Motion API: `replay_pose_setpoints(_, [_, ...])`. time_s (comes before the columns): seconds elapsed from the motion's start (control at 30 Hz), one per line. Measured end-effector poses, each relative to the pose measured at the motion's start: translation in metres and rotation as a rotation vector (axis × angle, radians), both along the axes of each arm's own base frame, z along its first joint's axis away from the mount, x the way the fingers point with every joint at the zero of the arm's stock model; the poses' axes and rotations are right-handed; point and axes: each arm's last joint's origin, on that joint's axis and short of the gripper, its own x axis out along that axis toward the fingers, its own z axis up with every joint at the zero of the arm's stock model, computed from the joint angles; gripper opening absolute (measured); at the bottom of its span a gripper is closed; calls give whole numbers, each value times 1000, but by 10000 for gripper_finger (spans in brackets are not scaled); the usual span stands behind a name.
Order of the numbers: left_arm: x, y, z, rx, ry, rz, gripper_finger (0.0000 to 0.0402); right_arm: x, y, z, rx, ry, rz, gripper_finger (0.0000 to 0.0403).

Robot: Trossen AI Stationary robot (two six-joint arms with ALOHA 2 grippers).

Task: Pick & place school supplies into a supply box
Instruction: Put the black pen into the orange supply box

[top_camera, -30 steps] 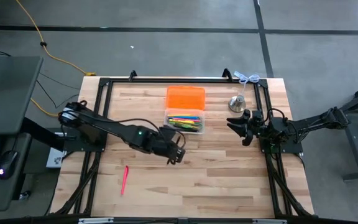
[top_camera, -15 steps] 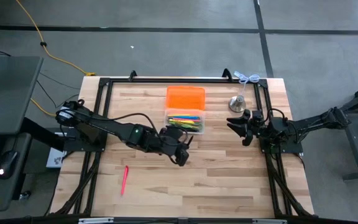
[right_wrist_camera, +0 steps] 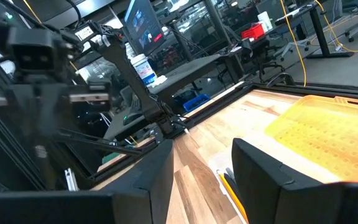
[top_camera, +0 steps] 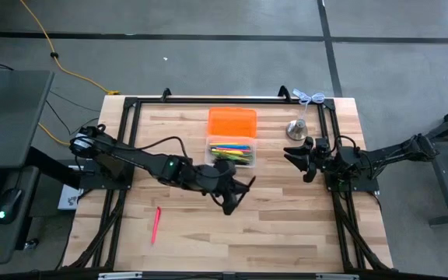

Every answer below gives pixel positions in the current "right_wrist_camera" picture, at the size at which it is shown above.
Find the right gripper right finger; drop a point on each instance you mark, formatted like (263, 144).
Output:
(291, 205)

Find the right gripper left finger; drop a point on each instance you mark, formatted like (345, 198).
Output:
(73, 208)

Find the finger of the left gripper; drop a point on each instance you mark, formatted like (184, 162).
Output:
(39, 155)
(51, 155)

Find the orange pencil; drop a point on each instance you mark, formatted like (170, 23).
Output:
(232, 196)

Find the black marker pen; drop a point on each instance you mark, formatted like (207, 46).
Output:
(230, 180)

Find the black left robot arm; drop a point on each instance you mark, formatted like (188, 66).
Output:
(126, 71)

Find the clear pencil box orange lid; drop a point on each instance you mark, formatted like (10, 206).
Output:
(322, 133)

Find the red storage box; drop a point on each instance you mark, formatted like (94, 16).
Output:
(253, 31)

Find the black computer mouse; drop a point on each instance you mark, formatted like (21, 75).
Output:
(132, 118)

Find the white canister blue label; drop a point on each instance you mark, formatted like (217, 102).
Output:
(143, 70)

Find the white crumpled cloth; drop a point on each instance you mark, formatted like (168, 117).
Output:
(158, 81)

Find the black desk monitor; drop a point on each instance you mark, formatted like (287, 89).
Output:
(143, 28)

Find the black side desk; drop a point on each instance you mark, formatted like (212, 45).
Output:
(191, 70)

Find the black standing desk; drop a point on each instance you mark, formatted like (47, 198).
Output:
(319, 31)

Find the white plastic container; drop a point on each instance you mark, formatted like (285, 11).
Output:
(264, 20)

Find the silver frame bracket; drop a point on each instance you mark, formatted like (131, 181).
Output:
(71, 180)

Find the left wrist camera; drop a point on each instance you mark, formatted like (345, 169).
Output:
(36, 56)

